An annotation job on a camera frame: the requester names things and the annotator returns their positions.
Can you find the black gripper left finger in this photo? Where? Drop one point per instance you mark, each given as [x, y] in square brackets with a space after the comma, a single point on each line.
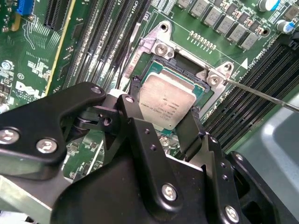
[46, 116]

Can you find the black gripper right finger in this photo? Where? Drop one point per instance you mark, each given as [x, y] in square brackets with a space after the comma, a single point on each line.
[191, 135]

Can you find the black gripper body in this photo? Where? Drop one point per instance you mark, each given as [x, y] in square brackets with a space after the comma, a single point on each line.
[112, 191]

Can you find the silver CPU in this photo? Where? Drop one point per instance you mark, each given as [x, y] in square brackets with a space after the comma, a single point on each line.
[167, 98]

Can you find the thin metal locking lever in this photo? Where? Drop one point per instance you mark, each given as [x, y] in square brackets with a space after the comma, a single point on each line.
[135, 38]
[257, 93]

